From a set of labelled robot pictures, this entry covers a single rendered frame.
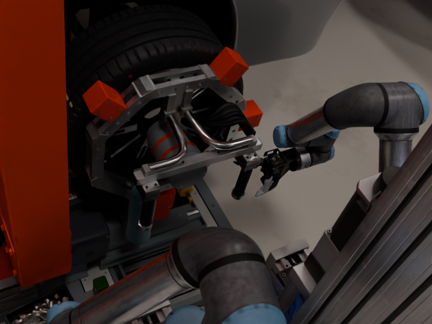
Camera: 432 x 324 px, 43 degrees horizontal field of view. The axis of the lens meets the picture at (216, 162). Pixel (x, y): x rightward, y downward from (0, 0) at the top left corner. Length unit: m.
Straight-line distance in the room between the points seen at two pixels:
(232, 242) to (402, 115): 0.74
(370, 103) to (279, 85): 2.07
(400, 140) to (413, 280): 0.75
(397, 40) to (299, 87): 1.07
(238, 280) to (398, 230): 0.25
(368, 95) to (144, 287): 0.77
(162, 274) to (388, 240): 0.39
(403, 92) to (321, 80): 2.17
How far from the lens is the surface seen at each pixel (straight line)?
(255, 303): 0.84
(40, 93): 1.22
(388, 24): 4.45
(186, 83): 1.62
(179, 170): 1.58
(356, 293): 0.90
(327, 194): 2.99
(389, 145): 1.51
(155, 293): 0.98
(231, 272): 0.86
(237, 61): 1.67
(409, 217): 0.76
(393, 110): 1.46
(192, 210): 2.48
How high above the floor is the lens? 2.19
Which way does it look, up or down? 49 degrees down
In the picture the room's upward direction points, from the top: 17 degrees clockwise
